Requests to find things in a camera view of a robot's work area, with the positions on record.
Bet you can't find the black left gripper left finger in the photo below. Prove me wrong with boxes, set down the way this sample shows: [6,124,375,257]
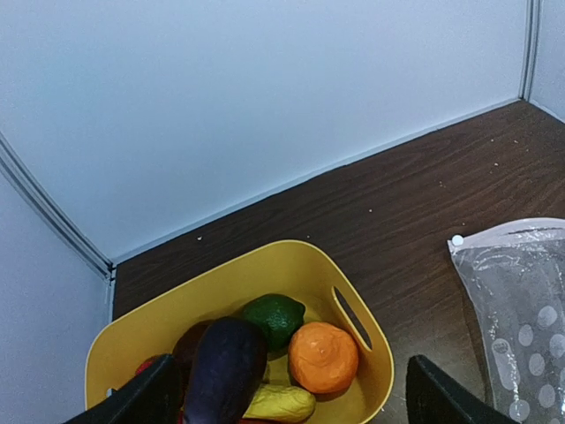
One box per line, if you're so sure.
[67,354,182,424]

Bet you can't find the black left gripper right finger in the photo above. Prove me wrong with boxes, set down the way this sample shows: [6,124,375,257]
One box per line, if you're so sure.
[405,355,516,424]

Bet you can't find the purple toy eggplant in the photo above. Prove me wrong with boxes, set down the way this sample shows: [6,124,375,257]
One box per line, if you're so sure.
[184,316,267,423]

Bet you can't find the clear zip top bag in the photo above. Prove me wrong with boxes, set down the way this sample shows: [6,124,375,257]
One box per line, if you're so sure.
[448,218,564,423]

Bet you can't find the red toy apple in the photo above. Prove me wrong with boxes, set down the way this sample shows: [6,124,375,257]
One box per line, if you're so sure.
[134,355,161,376]

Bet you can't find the dark red toy fruit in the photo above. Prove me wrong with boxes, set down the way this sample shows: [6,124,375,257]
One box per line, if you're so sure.
[172,320,211,379]

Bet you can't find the orange toy orange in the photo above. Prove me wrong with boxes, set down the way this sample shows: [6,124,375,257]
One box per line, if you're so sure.
[288,322,359,394]

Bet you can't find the yellow toy banana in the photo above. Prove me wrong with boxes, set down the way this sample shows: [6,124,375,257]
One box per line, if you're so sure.
[243,384,317,423]

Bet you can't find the yellow plastic basket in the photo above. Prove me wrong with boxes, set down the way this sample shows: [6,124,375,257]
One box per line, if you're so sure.
[85,240,395,423]

